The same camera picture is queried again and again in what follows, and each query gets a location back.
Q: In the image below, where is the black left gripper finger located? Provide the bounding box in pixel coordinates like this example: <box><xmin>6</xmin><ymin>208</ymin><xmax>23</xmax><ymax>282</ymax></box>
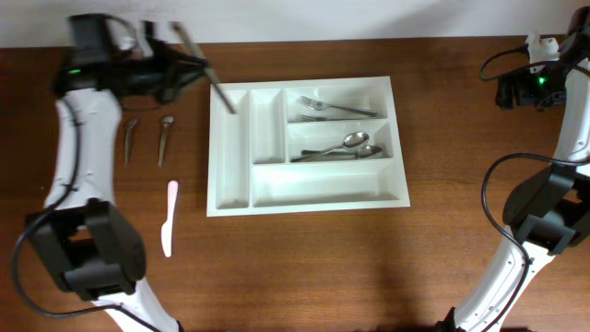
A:
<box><xmin>166</xmin><ymin>47</ymin><xmax>207</xmax><ymax>67</ymax></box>
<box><xmin>174</xmin><ymin>69</ymin><xmax>207</xmax><ymax>89</ymax></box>

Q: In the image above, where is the metal chopstick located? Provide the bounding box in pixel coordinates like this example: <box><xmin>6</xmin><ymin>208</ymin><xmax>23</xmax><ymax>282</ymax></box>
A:
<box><xmin>171</xmin><ymin>21</ymin><xmax>237</xmax><ymax>114</ymax></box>

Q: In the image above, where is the metal fork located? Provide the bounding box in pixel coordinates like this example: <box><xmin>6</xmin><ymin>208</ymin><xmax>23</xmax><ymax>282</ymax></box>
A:
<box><xmin>291</xmin><ymin>115</ymin><xmax>376</xmax><ymax>123</ymax></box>
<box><xmin>297</xmin><ymin>96</ymin><xmax>378</xmax><ymax>117</ymax></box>

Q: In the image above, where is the large metal spoon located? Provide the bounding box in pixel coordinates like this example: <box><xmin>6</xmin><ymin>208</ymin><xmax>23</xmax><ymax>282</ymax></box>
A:
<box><xmin>291</xmin><ymin>145</ymin><xmax>384</xmax><ymax>160</ymax></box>
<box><xmin>290</xmin><ymin>132</ymin><xmax>370</xmax><ymax>162</ymax></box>

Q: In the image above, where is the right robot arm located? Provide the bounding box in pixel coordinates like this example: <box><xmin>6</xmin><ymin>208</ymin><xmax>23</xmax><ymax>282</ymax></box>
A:
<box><xmin>434</xmin><ymin>6</ymin><xmax>589</xmax><ymax>331</ymax></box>

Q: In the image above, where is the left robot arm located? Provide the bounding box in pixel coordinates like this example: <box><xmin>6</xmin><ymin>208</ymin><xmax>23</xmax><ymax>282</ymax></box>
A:
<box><xmin>19</xmin><ymin>14</ymin><xmax>210</xmax><ymax>331</ymax></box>

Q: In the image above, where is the small metal spoon right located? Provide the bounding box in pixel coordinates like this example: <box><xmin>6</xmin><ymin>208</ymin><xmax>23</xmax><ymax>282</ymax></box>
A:
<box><xmin>158</xmin><ymin>115</ymin><xmax>174</xmax><ymax>167</ymax></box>

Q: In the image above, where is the small metal spoon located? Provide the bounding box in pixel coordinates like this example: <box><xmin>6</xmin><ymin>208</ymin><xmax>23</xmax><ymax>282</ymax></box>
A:
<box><xmin>158</xmin><ymin>115</ymin><xmax>174</xmax><ymax>167</ymax></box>
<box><xmin>124</xmin><ymin>118</ymin><xmax>139</xmax><ymax>166</ymax></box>

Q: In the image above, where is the small metal spoon left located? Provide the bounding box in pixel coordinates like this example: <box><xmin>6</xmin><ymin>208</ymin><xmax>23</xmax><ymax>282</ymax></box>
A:
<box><xmin>124</xmin><ymin>118</ymin><xmax>139</xmax><ymax>166</ymax></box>

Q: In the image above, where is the white plastic cutlery tray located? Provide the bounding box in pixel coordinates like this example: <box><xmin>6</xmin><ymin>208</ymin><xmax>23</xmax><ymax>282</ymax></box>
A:
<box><xmin>206</xmin><ymin>77</ymin><xmax>410</xmax><ymax>217</ymax></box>

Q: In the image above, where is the pink and white plastic knife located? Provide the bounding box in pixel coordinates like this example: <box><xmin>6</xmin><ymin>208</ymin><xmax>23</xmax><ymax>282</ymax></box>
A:
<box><xmin>160</xmin><ymin>180</ymin><xmax>179</xmax><ymax>258</ymax></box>

